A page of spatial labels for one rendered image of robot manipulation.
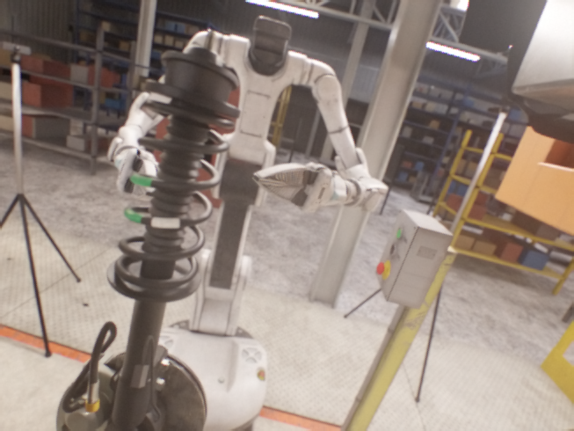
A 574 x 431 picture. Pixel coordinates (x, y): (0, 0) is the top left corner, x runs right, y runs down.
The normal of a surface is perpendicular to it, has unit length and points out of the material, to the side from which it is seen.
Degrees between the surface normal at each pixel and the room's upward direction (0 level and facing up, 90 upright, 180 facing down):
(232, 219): 83
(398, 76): 90
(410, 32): 90
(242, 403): 46
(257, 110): 96
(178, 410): 76
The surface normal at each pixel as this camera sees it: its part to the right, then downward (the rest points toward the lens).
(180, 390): -0.04, 0.06
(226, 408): 0.47, -0.38
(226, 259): 0.11, 0.22
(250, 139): 0.04, 0.47
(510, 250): -0.12, 0.28
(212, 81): 0.54, 0.41
